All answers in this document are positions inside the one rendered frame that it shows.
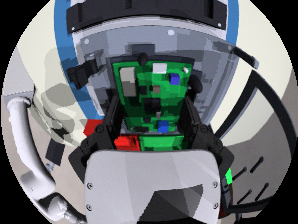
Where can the green circuit board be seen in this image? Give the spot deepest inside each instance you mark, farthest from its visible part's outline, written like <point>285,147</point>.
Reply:
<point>153,93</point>

